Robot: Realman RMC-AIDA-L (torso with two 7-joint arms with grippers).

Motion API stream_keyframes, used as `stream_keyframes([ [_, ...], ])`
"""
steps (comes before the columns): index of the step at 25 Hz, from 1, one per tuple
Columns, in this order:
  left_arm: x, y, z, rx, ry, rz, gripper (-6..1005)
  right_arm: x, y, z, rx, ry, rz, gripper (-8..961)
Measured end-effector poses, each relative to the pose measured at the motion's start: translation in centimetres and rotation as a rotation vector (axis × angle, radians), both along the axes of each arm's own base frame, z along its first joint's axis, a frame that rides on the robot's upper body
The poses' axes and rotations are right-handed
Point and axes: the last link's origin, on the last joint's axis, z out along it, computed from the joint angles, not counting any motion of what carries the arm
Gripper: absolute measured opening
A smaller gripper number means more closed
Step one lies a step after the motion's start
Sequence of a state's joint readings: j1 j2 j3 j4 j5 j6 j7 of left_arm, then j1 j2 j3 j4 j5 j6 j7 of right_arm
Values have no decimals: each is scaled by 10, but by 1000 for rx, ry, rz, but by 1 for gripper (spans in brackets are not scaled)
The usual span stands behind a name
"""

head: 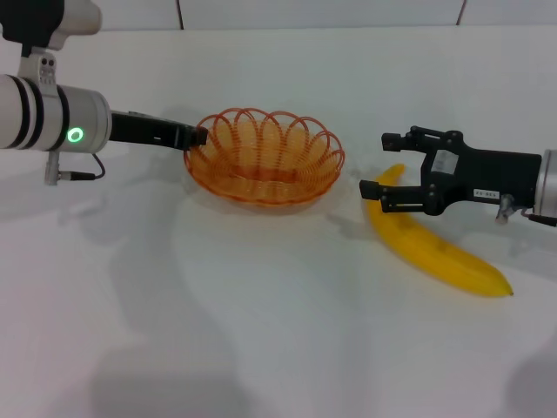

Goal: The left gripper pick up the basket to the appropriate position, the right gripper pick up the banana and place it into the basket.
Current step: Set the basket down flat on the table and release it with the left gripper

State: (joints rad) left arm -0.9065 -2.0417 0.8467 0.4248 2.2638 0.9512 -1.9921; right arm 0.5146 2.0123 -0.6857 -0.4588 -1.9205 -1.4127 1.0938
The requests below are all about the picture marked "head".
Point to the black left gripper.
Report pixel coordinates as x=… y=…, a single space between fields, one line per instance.
x=143 y=130

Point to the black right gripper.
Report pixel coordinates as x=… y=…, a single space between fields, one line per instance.
x=491 y=176

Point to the yellow banana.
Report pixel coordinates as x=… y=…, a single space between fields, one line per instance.
x=435 y=250

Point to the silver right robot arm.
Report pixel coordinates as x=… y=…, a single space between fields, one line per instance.
x=549 y=183

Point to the grey right wrist fitting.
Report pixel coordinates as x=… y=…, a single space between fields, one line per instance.
x=505 y=211

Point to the grey wrist fitting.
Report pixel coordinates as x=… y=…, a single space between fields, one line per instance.
x=505 y=211
x=51 y=167

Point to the grey left wrist fitting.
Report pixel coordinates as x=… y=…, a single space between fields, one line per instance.
x=51 y=167

